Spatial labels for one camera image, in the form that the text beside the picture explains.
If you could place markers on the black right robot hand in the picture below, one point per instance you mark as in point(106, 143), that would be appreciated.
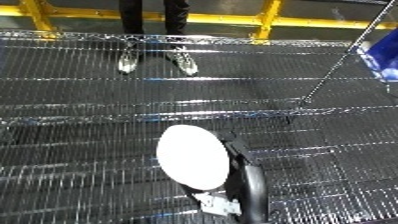
point(251, 186)

